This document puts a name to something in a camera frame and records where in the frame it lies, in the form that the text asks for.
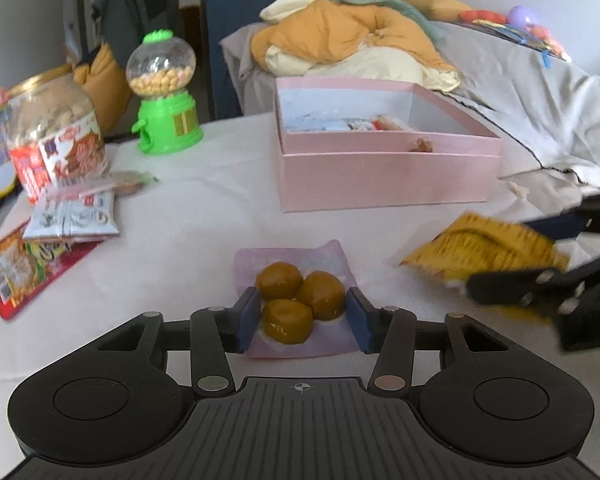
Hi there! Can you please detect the yellow snack packet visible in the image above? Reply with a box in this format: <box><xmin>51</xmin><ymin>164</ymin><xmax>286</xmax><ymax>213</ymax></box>
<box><xmin>401</xmin><ymin>211</ymin><xmax>569</xmax><ymax>283</ymax></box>

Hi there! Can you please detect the pink pouch of brown candies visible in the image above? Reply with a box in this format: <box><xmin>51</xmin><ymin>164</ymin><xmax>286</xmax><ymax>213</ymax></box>
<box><xmin>234</xmin><ymin>240</ymin><xmax>358</xmax><ymax>359</ymax></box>

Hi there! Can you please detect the white snack packet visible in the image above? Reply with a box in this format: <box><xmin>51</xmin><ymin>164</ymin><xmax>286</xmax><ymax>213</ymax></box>
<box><xmin>22</xmin><ymin>190</ymin><xmax>120</xmax><ymax>242</ymax></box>

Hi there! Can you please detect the grey sofa cover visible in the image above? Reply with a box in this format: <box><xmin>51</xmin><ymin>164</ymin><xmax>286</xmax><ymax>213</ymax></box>
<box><xmin>222</xmin><ymin>24</ymin><xmax>600</xmax><ymax>192</ymax></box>

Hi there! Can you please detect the small green-brown snack packet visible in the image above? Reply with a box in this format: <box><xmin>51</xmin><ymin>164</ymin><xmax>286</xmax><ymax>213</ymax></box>
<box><xmin>96</xmin><ymin>170</ymin><xmax>160</xmax><ymax>196</ymax></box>

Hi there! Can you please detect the pink cardboard box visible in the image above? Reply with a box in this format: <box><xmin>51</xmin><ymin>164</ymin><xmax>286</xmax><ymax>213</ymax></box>
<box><xmin>273</xmin><ymin>77</ymin><xmax>503</xmax><ymax>212</ymax></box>

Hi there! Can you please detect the colourful toy pile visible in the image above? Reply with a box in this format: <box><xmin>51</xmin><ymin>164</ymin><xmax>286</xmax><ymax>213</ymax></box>
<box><xmin>457</xmin><ymin>6</ymin><xmax>572</xmax><ymax>67</ymax></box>

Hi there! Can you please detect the red snack packet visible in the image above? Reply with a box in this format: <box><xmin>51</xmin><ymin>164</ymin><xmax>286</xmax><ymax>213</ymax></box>
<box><xmin>0</xmin><ymin>223</ymin><xmax>100</xmax><ymax>321</ymax></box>

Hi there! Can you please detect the plastic jar of biscuits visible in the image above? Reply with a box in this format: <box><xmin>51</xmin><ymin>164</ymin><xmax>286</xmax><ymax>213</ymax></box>
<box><xmin>7</xmin><ymin>64</ymin><xmax>108</xmax><ymax>204</ymax></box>

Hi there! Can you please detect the green gumball dispenser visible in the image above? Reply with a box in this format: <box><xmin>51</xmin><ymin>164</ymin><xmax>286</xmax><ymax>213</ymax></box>
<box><xmin>125</xmin><ymin>29</ymin><xmax>204</xmax><ymax>155</ymax></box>

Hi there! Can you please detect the orange and cream blanket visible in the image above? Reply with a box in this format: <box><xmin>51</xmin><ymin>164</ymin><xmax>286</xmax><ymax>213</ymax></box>
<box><xmin>250</xmin><ymin>0</ymin><xmax>460</xmax><ymax>92</ymax></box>

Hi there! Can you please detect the dark jacket on stand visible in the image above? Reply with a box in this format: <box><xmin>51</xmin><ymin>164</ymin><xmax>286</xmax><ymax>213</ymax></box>
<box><xmin>92</xmin><ymin>0</ymin><xmax>184</xmax><ymax>68</ymax></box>

